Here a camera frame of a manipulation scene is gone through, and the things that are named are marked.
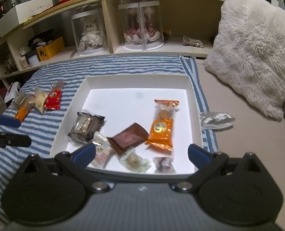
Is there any orange snack bag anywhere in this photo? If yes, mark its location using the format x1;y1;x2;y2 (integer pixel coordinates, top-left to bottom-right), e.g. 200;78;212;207
14;96;35;123
146;100;180;151

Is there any white pink snack packet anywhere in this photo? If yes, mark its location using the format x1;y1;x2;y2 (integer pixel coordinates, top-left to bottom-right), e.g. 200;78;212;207
91;131;115;169

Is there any small dark candy packet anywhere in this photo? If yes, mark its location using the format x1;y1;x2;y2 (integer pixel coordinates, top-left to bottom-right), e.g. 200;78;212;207
153;157;176;174

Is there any cream patterned snack bag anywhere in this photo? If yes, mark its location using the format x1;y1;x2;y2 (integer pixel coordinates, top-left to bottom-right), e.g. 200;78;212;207
33;87;48;114

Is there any brown triangular snack packet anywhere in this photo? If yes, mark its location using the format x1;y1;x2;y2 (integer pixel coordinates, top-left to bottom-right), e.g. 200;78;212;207
107;123;149;155

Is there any red snack bag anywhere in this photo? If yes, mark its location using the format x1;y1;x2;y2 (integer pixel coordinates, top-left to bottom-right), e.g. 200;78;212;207
44;81;66;110

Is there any small green white candy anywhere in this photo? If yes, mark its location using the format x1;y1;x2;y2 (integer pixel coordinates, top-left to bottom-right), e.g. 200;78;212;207
119;148;151;173

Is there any white space heater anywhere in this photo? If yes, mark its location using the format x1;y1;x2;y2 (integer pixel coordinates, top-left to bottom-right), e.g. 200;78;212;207
4;82;21;107

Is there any silver foil packet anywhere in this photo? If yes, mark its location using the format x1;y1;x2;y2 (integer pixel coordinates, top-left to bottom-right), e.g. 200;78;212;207
200;112;236;130

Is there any small labelled jar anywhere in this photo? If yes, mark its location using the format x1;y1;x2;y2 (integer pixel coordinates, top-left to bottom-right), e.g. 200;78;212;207
19;56;29;69

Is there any white cylindrical container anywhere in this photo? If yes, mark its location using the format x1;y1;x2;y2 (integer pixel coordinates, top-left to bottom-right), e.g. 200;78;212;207
28;55;40;67

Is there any white cardboard tray box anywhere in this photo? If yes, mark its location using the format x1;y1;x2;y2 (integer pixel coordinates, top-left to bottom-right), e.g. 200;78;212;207
50;74;203;179

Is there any yellow cardboard box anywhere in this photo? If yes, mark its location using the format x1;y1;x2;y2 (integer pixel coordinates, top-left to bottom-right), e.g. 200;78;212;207
36;37;65;62

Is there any blue white striped blanket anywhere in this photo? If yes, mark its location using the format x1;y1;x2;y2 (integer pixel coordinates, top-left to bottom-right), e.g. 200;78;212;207
0;55;209;228

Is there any white box on shelf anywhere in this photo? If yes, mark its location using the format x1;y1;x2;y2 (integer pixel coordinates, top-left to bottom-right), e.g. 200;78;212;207
0;0;53;38

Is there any white dress doll in case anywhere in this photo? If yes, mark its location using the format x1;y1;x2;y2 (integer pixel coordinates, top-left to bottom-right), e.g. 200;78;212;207
71;9;106;56

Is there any fluffy white pillow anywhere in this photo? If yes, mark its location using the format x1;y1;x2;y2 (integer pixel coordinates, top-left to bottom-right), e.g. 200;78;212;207
204;0;285;121

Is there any tangled trinket on shelf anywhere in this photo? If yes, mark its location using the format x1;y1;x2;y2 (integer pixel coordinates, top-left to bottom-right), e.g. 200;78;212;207
182;35;204;48

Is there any wooden headboard shelf unit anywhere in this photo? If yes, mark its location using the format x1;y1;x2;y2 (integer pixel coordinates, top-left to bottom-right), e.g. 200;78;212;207
0;0;225;80

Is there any red dress doll in case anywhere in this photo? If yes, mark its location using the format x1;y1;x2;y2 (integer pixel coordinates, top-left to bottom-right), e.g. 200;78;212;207
118;1;164;51

